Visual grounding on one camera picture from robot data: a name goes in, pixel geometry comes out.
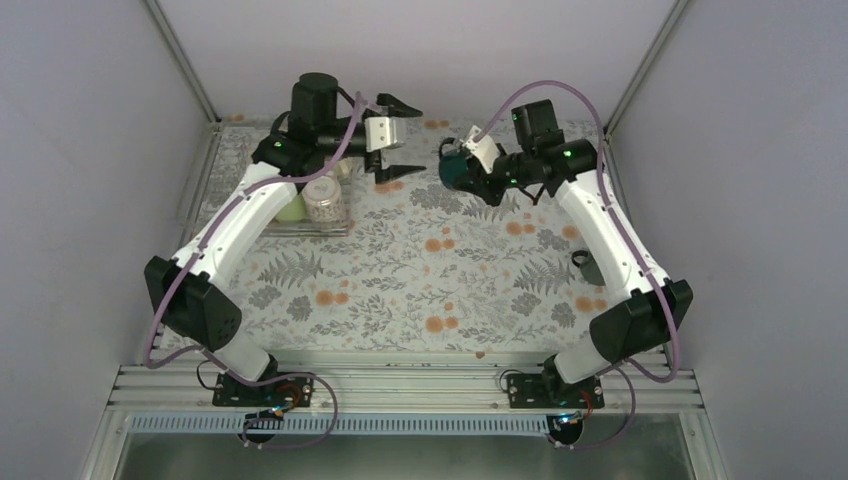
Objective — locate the dark teal mug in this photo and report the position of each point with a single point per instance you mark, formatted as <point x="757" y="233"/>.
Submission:
<point x="452" y="164"/>

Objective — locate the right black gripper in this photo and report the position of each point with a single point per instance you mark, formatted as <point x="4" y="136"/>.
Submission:
<point x="491" y="193"/>

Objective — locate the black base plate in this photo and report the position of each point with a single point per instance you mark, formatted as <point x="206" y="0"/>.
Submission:
<point x="284" y="394"/>
<point x="536" y="391"/>

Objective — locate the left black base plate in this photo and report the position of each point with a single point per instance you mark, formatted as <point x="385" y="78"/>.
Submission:
<point x="284" y="394"/>

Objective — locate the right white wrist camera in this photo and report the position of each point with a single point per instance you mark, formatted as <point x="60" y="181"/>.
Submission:
<point x="481" y="147"/>

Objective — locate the dark grey-green mug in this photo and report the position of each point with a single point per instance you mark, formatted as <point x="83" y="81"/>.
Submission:
<point x="588" y="267"/>

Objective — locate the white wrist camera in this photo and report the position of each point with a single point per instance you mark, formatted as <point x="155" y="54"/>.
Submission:
<point x="384" y="133"/>
<point x="481" y="147"/>

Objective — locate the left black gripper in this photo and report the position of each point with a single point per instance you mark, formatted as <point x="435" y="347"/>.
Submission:
<point x="382" y="175"/>

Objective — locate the light green cup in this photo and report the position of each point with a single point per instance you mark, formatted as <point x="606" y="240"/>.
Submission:
<point x="294" y="211"/>

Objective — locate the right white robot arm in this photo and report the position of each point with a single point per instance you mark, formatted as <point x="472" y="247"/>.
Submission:
<point x="646" y="305"/>

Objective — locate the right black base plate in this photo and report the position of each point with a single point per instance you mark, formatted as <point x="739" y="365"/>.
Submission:
<point x="536" y="391"/>

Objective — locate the beige brown mug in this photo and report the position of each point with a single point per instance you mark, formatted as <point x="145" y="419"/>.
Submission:
<point x="342" y="170"/>

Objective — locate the white patterned cup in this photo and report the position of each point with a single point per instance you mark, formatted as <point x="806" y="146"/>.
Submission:
<point x="323" y="200"/>

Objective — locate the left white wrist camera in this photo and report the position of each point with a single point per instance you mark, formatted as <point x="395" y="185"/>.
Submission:
<point x="384" y="133"/>

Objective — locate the aluminium mounting rail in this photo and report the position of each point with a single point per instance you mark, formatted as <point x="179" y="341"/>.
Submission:
<point x="436" y="382"/>

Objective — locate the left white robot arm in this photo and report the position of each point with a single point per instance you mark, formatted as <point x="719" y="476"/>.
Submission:
<point x="323" y="125"/>

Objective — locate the clear acrylic dish rack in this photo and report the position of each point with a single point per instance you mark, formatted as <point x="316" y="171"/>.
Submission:
<point x="235" y="196"/>

